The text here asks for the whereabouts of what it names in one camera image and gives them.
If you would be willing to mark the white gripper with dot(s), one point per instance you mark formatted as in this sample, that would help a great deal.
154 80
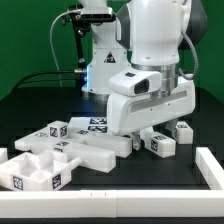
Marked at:
134 103

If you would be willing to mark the white chair back frame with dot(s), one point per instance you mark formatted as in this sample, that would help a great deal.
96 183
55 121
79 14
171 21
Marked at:
96 150

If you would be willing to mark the white chair seat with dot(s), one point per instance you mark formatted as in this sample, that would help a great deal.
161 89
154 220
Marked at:
47 171

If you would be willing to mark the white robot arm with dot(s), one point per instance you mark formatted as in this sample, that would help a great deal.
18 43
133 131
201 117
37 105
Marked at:
136 62

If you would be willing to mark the white tagged flat plate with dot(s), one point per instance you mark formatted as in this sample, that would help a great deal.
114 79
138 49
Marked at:
98 124

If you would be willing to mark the white right fence bar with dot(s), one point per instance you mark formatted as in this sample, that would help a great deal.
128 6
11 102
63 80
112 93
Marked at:
210 169

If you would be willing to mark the white fence bar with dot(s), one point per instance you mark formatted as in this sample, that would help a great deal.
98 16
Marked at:
210 169
3 155
112 204

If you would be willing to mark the white front fence bar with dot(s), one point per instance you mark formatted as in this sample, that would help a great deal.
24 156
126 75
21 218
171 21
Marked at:
112 204

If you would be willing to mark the white tagged cube left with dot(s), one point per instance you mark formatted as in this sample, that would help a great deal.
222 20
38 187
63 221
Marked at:
58 129

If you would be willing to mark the white left fence bar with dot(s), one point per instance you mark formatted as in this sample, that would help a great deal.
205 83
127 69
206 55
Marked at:
3 155

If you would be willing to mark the black rear camera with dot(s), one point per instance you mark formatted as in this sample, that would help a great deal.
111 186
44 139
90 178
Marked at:
97 15

